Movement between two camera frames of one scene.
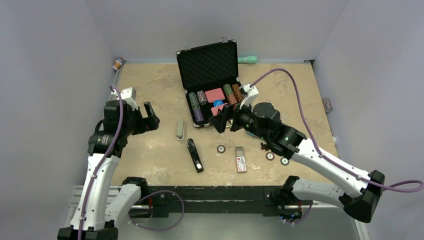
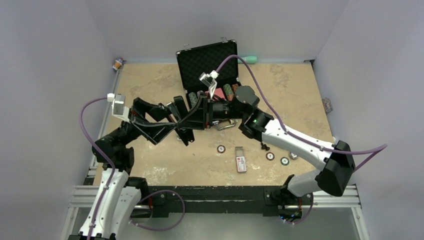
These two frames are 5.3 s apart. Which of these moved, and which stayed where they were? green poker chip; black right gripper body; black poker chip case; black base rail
Moved: black right gripper body
Stayed: green poker chip; black base rail; black poker chip case
